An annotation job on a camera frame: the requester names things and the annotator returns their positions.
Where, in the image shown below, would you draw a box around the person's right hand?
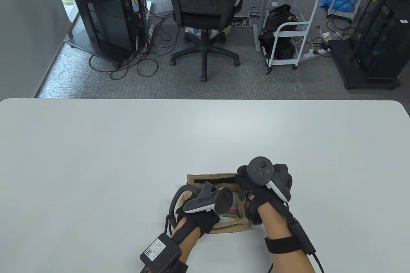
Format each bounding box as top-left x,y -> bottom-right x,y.
236,165 -> 289,225

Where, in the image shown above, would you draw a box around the person's left hand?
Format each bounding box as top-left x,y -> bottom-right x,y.
176,203 -> 221,235

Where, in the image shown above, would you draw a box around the beige fabric pen pouch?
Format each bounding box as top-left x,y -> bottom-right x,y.
187,172 -> 253,233

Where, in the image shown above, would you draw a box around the person's right forearm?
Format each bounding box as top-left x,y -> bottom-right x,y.
258,203 -> 316,273

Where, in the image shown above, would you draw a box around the person's left forearm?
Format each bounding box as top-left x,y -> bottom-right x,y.
170,215 -> 201,267

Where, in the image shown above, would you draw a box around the dark grey left hand controller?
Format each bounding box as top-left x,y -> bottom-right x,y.
169,181 -> 234,214

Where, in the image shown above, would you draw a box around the dark grey hand controller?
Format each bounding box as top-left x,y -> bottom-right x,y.
247,157 -> 292,202
169,181 -> 234,214

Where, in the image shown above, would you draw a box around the dark grey right hand controller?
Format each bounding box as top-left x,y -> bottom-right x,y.
247,157 -> 292,202

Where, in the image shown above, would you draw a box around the black labelled sensor box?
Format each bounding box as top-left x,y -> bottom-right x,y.
288,217 -> 316,254
140,233 -> 182,272

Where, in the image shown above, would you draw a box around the black wheeled platform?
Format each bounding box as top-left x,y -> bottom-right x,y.
330,39 -> 402,90

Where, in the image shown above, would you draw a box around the white metal trolley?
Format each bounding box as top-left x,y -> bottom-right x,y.
265,0 -> 319,75

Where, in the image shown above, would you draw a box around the black backpack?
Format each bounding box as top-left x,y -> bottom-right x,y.
258,4 -> 300,60

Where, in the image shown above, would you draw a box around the black equipment case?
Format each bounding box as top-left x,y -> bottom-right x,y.
351,0 -> 410,80

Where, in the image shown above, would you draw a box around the blue plastic bag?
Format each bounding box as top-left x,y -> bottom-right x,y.
319,0 -> 357,12

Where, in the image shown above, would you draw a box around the black computer tower cart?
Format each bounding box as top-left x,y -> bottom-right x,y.
66,0 -> 151,68

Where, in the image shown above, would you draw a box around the black wrist strap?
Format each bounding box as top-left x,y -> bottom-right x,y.
162,260 -> 189,273
264,236 -> 303,254

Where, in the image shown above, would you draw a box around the black floor cables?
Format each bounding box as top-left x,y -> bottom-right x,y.
88,11 -> 180,81

